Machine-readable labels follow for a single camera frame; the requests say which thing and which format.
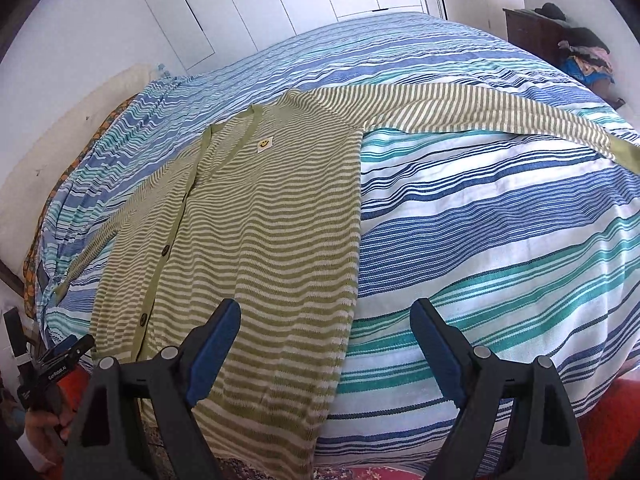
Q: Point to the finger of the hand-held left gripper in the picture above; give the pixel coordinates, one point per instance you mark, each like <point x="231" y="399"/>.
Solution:
<point x="52" y="360"/>
<point x="75" y="344"/>

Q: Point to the black upright bar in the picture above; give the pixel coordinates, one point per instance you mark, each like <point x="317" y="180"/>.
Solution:
<point x="14" y="340"/>

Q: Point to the pile of dark clothes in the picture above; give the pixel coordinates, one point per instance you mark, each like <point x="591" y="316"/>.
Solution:
<point x="582" y="35"/>

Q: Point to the dark wooden dresser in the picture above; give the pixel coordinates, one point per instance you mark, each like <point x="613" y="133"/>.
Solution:
<point x="525" y="30"/>

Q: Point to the blue garment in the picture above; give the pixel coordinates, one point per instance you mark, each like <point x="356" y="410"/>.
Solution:
<point x="585" y="72"/>

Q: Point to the cream padded headboard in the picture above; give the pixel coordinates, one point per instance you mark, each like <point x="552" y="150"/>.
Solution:
<point x="50" y="160"/>

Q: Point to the blue striped bedspread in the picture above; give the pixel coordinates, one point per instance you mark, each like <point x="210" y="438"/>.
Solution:
<point x="475" y="220"/>

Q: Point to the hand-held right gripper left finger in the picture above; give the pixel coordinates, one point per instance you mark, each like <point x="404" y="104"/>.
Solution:
<point x="215" y="350"/>

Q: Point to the person's left hand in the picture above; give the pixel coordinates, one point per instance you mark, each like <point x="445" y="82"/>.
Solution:
<point x="42" y="430"/>

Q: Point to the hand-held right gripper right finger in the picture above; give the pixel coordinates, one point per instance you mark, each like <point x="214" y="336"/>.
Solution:
<point x="440" y="350"/>

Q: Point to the green striped knit cardigan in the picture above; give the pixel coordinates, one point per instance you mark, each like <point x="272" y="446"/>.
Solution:
<point x="260" y="240"/>

